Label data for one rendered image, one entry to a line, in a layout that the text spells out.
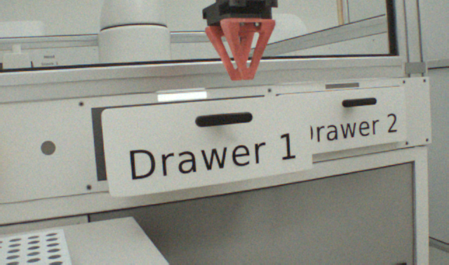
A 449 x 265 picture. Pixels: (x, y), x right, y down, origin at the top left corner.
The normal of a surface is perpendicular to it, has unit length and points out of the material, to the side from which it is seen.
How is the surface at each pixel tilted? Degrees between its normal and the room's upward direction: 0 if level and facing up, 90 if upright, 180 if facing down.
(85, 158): 90
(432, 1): 90
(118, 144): 90
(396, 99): 90
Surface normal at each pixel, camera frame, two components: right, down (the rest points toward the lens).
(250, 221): 0.37, 0.03
